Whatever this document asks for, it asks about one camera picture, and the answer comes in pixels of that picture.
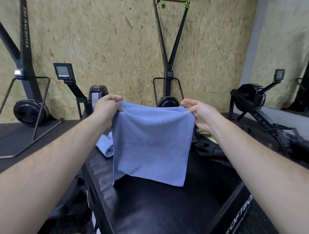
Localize person's right hand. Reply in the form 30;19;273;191
180;98;218;133

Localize person's left hand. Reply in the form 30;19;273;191
93;94;124;129

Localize blue towel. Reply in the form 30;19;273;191
112;101;195;187
96;131;114;158

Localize person's right forearm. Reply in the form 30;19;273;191
208;119;309;234

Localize person's left forearm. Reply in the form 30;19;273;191
0;113;114;234

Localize black rowing machine grey flywheel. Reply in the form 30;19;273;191
53;63;109;121

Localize black bag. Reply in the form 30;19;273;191
190;127;233;167

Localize rolled blue towel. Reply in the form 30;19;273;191
96;131;114;158

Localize black rowing machine white lettering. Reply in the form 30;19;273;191
228;69;309;165

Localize black ski machine with platform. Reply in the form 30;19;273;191
0;0;64;159

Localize black soft plyo box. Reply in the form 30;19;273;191
82;144;254;234

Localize black ski machine green handles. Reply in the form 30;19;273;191
152;0;191;108

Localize wall mirror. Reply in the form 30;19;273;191
249;0;309;118

